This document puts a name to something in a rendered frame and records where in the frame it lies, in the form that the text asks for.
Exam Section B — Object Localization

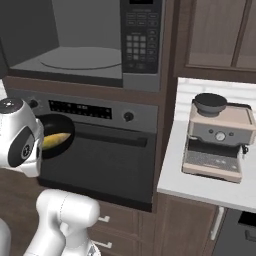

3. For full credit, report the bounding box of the black oven door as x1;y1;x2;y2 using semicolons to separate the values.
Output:
37;121;158;213

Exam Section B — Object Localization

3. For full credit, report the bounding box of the grey built-in oven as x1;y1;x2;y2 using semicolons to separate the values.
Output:
5;87;160;213

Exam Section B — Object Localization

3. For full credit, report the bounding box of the white cupboard door handle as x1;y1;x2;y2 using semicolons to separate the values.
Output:
209;206;226;242

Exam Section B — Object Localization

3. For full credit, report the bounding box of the grey microwave turntable plate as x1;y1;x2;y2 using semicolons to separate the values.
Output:
37;46;123;71

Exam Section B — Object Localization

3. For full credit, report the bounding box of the black bowl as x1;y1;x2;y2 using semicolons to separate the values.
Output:
35;113;76;160

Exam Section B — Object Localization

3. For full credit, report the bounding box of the dark grey dishwasher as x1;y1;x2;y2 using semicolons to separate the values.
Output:
211;207;256;256

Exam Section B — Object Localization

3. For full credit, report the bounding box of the dark microwave door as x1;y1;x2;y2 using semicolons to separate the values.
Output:
0;37;10;80

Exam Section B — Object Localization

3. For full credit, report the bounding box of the brown drawer front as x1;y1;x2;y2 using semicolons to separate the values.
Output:
87;228;140;256
89;199;140;236

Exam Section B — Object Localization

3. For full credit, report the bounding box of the black oven door handle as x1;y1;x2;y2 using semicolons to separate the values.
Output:
72;130;148;148

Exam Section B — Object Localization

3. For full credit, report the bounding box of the grey microwave oven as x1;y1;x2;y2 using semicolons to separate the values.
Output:
0;0;167;94

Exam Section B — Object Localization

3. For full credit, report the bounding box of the beige coffee machine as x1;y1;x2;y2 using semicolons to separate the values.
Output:
181;92;256;184

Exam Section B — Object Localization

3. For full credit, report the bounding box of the brown glass cupboard door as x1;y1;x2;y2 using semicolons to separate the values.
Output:
232;0;256;72
185;0;250;69

